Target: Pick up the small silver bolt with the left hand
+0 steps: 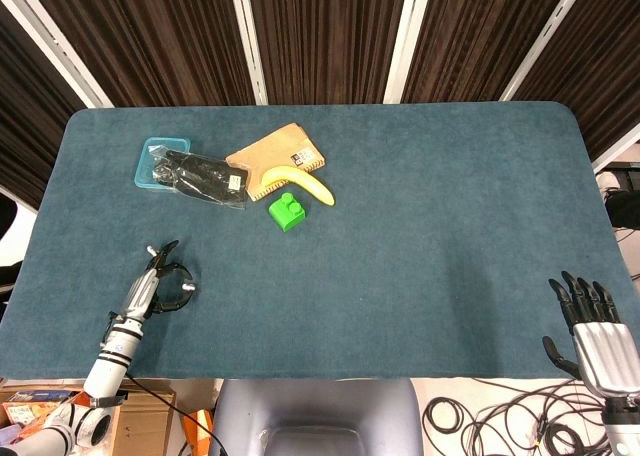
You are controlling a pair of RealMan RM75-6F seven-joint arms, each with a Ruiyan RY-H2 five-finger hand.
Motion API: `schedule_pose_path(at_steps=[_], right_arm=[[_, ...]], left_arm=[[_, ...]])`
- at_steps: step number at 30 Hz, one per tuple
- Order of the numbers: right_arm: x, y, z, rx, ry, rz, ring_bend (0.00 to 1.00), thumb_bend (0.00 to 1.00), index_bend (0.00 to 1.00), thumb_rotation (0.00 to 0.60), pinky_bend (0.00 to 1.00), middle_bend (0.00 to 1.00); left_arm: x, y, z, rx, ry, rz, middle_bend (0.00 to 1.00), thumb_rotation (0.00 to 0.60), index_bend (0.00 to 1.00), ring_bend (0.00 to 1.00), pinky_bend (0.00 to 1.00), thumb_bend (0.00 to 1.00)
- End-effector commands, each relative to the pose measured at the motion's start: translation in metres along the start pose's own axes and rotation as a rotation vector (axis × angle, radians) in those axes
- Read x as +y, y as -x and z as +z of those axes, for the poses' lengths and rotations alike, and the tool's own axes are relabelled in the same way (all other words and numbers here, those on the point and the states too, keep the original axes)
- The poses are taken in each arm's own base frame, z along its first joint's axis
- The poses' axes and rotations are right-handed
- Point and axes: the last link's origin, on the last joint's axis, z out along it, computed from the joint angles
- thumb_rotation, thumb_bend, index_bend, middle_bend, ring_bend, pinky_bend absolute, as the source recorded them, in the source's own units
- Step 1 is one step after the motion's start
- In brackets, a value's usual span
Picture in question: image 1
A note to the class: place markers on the brown cardboard box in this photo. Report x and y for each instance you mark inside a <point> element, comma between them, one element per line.
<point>145,416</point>

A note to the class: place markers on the green toy building brick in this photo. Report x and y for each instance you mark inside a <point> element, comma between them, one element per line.
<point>285,216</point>

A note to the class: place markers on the clear container with blue lid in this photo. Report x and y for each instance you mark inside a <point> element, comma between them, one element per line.
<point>145,171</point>

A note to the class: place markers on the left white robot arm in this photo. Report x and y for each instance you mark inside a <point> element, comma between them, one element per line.
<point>112,361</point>

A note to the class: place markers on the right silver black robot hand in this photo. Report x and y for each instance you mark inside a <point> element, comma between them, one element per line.
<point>605,351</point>

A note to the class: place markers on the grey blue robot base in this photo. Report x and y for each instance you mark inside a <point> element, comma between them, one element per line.
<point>315,416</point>

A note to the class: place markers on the yellow banana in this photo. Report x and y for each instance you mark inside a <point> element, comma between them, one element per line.
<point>305,181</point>

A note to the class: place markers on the brown fabric screen panel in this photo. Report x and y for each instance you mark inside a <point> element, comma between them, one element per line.
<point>600,61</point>
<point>25,116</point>
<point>150,31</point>
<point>330,36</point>
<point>480,31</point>

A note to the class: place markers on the teal velvet tablecloth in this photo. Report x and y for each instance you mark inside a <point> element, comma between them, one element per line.
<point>375,286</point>

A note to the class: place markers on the black equipment beside table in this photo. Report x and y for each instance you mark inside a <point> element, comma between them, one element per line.
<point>622,196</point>

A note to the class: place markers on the white screen frame post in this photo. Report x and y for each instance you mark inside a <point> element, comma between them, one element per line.
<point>55,46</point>
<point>545,41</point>
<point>248,41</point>
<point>406,41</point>

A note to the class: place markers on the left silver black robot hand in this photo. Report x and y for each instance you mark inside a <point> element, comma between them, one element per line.
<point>142,291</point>

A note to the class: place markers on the kraft spiral notebook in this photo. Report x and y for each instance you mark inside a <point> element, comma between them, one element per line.
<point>270,151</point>

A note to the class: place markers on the black item in plastic bag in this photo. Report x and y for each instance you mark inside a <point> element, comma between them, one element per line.
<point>205,176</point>

